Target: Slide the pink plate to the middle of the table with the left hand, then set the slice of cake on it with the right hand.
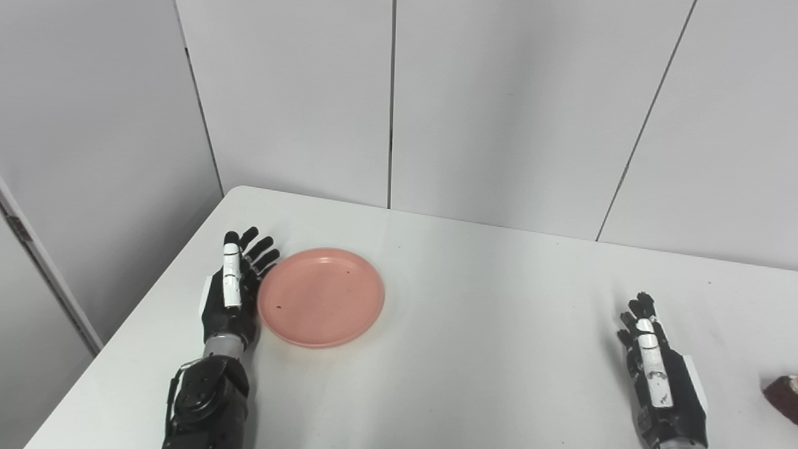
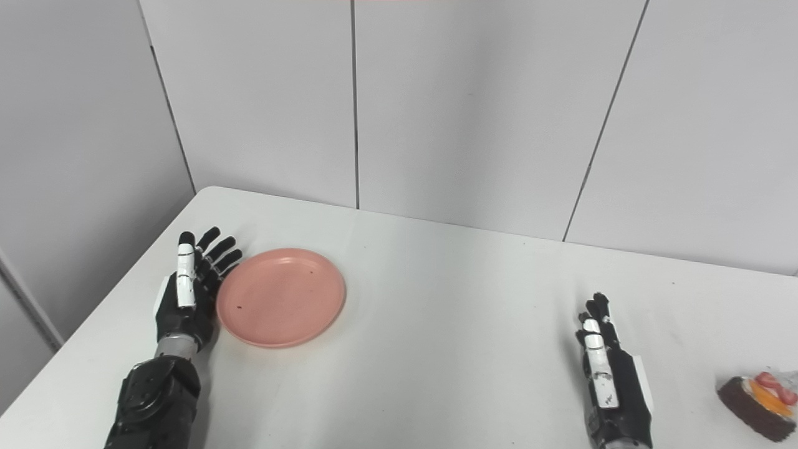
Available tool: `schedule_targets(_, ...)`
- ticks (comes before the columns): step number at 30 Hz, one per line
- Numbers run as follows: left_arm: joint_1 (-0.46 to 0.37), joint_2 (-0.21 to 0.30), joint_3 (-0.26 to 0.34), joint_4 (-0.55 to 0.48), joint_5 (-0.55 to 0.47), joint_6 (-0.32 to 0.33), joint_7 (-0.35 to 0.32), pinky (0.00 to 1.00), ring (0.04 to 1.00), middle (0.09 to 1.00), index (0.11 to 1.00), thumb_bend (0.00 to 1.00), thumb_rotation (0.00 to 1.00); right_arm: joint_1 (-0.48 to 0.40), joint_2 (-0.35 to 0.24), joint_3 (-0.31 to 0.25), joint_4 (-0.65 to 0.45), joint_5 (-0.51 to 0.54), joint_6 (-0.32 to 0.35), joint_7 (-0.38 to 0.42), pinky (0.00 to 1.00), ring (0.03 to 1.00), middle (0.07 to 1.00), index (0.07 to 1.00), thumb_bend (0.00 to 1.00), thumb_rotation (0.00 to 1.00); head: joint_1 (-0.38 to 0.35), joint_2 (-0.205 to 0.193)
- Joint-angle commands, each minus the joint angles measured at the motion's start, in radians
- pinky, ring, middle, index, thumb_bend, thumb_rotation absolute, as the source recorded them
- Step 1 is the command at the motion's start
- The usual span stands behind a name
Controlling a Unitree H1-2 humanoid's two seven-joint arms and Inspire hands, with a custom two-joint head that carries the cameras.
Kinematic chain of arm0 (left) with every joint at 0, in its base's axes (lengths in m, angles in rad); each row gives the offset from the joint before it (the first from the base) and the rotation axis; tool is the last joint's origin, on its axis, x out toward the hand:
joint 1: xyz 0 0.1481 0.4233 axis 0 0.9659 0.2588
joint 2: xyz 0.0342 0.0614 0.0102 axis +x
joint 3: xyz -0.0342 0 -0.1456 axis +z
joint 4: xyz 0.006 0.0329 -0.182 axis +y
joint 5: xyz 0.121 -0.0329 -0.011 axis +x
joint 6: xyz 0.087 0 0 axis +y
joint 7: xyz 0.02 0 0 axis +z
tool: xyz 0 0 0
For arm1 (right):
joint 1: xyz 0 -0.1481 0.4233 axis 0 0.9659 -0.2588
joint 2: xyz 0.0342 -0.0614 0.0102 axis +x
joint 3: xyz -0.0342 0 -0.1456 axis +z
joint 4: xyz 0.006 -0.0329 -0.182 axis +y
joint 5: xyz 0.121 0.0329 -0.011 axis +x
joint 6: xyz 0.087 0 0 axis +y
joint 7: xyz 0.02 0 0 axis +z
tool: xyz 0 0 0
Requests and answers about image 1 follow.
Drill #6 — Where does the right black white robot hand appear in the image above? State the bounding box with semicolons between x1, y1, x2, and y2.
617;292;709;447

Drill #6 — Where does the pink round plate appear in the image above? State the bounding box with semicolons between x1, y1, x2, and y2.
257;248;385;349

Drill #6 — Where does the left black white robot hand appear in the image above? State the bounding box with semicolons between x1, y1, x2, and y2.
199;226;281;347

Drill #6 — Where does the chocolate cake slice with fruit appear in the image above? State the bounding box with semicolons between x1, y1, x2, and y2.
763;375;798;426

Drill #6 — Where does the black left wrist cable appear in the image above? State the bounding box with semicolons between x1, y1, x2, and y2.
163;365;188;440

